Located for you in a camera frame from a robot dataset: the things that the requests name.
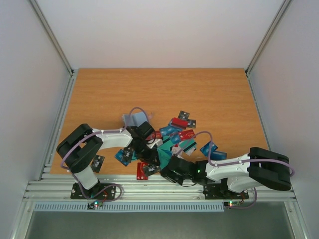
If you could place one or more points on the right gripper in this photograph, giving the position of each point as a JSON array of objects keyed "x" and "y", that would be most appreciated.
[{"x": 173, "y": 173}]

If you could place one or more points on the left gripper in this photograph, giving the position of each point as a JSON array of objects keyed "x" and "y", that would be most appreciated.
[{"x": 150, "y": 158}]

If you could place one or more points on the teal card magnetic stripe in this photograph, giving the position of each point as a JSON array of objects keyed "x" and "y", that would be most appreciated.
[{"x": 164, "y": 157}]

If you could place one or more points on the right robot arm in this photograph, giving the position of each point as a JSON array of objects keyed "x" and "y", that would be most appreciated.
[{"x": 257, "y": 168}]

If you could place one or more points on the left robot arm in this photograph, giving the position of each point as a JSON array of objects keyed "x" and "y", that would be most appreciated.
[{"x": 81, "y": 146}]

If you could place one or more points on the black VIP card left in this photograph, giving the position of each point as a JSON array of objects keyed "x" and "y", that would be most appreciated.
[{"x": 127, "y": 154}]

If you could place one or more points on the red card bottom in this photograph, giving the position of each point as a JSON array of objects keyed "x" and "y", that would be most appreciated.
[{"x": 140, "y": 175}]

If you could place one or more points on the blue card left bottom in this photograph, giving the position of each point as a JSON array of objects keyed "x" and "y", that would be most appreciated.
[{"x": 119, "y": 157}]

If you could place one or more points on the blue card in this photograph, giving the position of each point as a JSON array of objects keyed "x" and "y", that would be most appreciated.
[
  {"x": 218, "y": 155},
  {"x": 205, "y": 149},
  {"x": 119, "y": 157}
]

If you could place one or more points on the red VIP card centre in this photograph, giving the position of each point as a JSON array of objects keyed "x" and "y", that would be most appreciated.
[{"x": 186, "y": 134}]

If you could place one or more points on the blue card far right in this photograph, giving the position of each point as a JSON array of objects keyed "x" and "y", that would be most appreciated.
[{"x": 218, "y": 155}]

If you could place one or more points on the red card upper right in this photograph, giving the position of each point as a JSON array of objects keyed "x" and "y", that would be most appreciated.
[{"x": 180, "y": 123}]

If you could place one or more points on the black card lone left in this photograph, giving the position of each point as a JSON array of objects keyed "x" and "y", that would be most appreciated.
[{"x": 97, "y": 163}]

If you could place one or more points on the blue slotted cable duct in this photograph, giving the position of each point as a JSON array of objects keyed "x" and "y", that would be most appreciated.
[{"x": 129, "y": 207}]

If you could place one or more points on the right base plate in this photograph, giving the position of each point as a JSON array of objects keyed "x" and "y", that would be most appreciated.
[{"x": 221, "y": 191}]

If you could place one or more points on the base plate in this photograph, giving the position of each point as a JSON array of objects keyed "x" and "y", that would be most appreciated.
[
  {"x": 100, "y": 191},
  {"x": 221, "y": 191}
]

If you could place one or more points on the left base plate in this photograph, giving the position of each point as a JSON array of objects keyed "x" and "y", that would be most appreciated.
[{"x": 100, "y": 191}]

